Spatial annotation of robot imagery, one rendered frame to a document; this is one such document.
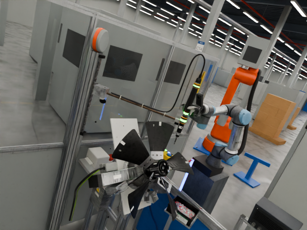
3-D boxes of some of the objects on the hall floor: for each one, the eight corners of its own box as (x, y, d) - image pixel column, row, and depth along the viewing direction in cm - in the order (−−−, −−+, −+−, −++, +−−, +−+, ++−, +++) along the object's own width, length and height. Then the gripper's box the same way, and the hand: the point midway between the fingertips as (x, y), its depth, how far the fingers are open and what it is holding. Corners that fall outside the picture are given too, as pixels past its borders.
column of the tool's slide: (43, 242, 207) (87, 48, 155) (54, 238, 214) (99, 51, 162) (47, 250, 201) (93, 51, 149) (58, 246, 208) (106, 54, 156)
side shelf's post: (80, 235, 226) (99, 165, 202) (83, 233, 229) (103, 164, 205) (82, 237, 223) (102, 168, 199) (85, 236, 226) (106, 167, 202)
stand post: (85, 254, 209) (118, 147, 176) (94, 250, 216) (127, 146, 182) (87, 258, 206) (121, 150, 173) (96, 253, 213) (130, 148, 179)
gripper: (205, 119, 162) (187, 119, 146) (192, 112, 169) (174, 111, 154) (209, 108, 159) (192, 107, 144) (196, 101, 167) (178, 100, 152)
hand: (185, 105), depth 149 cm, fingers open, 4 cm apart
